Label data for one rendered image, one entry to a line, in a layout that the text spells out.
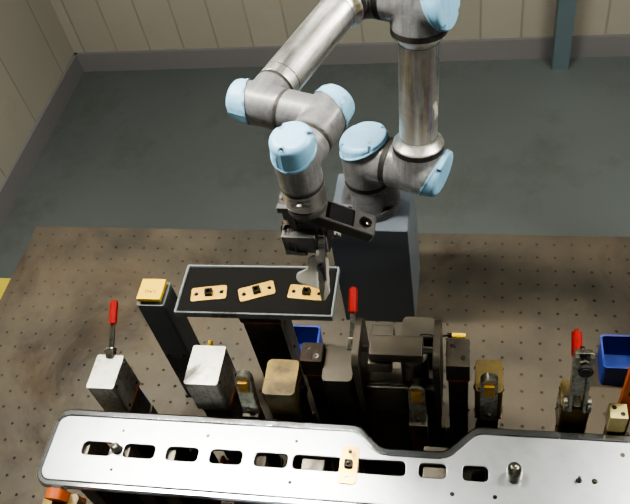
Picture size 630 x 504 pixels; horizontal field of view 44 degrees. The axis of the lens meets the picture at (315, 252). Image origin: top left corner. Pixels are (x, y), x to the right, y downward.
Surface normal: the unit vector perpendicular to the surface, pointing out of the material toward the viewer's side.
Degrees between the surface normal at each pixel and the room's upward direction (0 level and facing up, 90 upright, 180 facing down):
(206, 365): 0
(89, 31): 90
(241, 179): 0
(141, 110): 0
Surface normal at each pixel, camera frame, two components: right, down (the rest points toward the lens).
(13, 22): 0.98, 0.03
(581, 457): -0.15, -0.63
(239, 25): -0.15, 0.77
